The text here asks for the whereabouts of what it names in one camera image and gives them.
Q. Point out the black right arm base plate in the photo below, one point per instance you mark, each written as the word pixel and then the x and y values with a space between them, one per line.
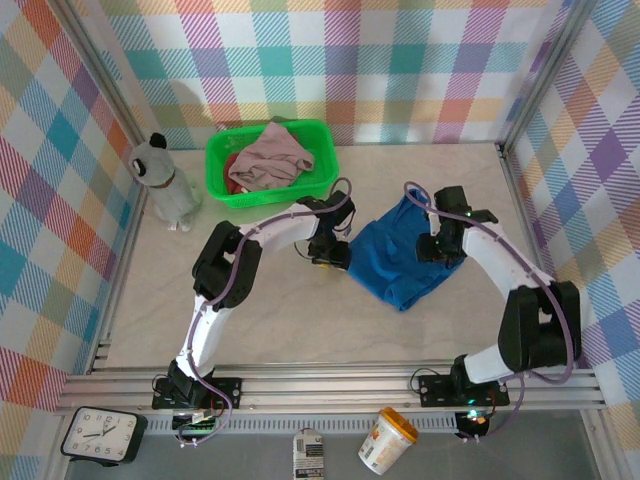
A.
pixel 435 390

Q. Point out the paper cup with orange lid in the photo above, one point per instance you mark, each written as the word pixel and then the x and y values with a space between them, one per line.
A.
pixel 385 445

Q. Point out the grey plush toy dog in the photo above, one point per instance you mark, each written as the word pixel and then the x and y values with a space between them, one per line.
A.
pixel 167 190

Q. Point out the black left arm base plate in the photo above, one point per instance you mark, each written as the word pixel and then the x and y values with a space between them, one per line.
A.
pixel 230 392

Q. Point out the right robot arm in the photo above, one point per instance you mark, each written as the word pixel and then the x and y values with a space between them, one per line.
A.
pixel 540 325

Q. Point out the pink tank top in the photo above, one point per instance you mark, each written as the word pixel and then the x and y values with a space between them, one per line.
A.
pixel 272 155

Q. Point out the blue tank top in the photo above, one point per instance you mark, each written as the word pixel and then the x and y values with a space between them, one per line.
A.
pixel 390 260

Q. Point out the black alarm clock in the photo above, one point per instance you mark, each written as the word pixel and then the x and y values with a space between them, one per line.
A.
pixel 102 435

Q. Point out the aluminium frame post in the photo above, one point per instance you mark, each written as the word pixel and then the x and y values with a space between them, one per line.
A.
pixel 545 75
pixel 102 70

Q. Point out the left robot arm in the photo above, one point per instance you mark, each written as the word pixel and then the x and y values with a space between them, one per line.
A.
pixel 225 265

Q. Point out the black and white carton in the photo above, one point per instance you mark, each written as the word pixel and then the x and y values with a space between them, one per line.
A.
pixel 308 455

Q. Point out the dark red tank top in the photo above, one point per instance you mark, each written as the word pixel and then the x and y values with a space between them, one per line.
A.
pixel 232 181

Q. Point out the green plastic basket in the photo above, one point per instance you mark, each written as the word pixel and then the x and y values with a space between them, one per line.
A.
pixel 280 197

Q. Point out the aluminium rail beam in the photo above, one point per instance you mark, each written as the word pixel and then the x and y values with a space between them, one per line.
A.
pixel 325 390

